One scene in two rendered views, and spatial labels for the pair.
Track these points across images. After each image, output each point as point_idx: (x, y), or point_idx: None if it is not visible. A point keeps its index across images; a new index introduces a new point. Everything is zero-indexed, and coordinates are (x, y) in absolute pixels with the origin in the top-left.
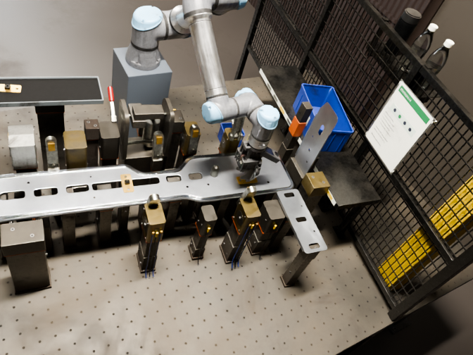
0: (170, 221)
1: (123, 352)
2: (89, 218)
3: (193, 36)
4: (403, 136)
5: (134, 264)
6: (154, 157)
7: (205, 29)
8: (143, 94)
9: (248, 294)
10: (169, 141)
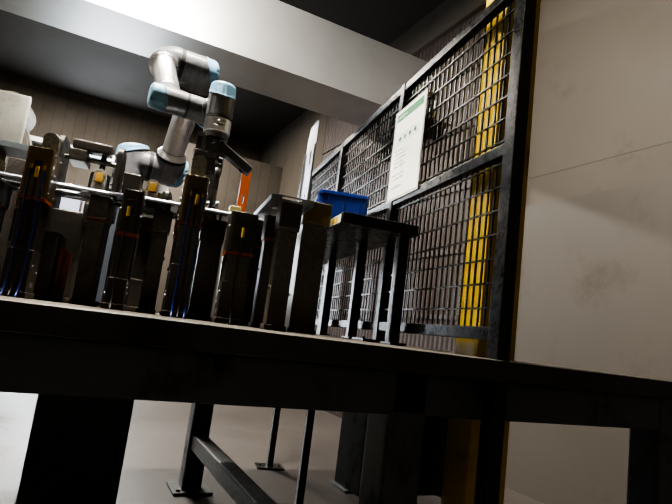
0: (85, 271)
1: None
2: None
3: (153, 66)
4: (413, 141)
5: None
6: (88, 201)
7: (166, 59)
8: (113, 225)
9: (185, 319)
10: (115, 187)
